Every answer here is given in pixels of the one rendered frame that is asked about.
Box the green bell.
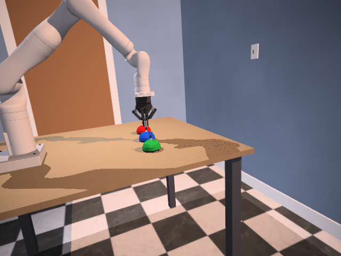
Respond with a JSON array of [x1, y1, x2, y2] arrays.
[[142, 135, 161, 153]]

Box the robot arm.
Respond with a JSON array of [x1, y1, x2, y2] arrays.
[[0, 0, 155, 156]]

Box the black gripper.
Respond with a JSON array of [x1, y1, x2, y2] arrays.
[[132, 96, 157, 128]]

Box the red dome bell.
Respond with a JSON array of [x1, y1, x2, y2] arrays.
[[136, 122, 151, 135]]

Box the blue dome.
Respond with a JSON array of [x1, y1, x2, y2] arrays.
[[139, 128, 155, 142]]

